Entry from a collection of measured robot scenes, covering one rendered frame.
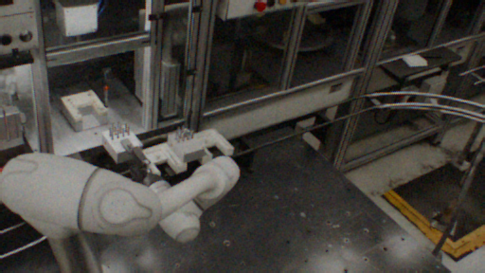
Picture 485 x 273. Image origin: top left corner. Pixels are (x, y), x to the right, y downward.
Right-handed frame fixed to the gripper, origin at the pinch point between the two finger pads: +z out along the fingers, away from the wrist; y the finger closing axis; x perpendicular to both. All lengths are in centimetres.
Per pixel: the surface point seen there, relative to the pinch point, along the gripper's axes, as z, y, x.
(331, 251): -50, -34, -62
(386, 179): 10, -104, -190
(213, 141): 8.3, -17.0, -42.5
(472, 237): -51, -101, -199
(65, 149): 23.8, -13.0, 13.4
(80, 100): 41.7, -6.7, 0.5
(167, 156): 7.4, -16.3, -20.4
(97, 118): 34.7, -11.5, -3.5
